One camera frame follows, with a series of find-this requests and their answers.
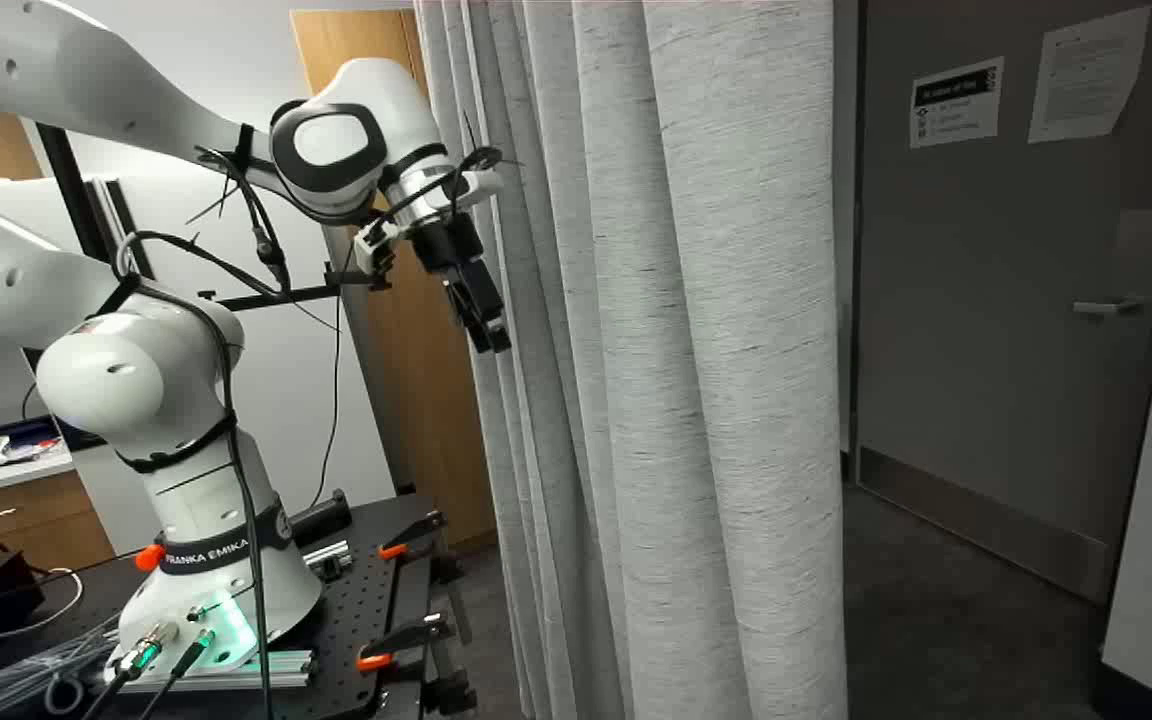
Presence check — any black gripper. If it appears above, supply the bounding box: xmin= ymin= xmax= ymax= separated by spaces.
xmin=413 ymin=211 xmax=517 ymax=354

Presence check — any grey-white fabric curtain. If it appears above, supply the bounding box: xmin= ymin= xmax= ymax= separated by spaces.
xmin=413 ymin=0 xmax=855 ymax=720

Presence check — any wooden door panel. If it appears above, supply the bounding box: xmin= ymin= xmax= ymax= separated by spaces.
xmin=282 ymin=4 xmax=501 ymax=550

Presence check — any orange knob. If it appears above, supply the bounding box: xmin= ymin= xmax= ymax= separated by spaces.
xmin=130 ymin=536 xmax=173 ymax=579

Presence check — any wooden cabinet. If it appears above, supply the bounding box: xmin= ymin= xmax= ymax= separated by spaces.
xmin=0 ymin=468 xmax=121 ymax=574

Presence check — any paper sign with black header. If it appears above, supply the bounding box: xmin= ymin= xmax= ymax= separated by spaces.
xmin=903 ymin=52 xmax=1008 ymax=152

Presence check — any grey door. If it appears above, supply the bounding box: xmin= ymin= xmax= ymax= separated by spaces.
xmin=853 ymin=0 xmax=1152 ymax=608

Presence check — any black box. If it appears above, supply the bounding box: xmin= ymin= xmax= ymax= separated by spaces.
xmin=0 ymin=546 xmax=46 ymax=622

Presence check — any plain white paper sheet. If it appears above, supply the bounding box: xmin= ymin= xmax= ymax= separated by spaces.
xmin=1023 ymin=0 xmax=1152 ymax=149

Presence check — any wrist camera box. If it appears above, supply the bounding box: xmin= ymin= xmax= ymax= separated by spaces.
xmin=348 ymin=211 xmax=406 ymax=282

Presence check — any black clamp with orange handle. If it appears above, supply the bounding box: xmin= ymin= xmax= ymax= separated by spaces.
xmin=352 ymin=608 xmax=456 ymax=679
xmin=372 ymin=507 xmax=453 ymax=567

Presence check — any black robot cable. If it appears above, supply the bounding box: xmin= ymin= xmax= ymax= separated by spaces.
xmin=106 ymin=124 xmax=348 ymax=720

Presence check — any black metal frame post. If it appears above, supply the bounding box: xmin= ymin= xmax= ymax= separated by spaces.
xmin=31 ymin=120 xmax=150 ymax=282

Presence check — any white cable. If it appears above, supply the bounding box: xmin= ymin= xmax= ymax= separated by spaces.
xmin=0 ymin=562 xmax=86 ymax=656

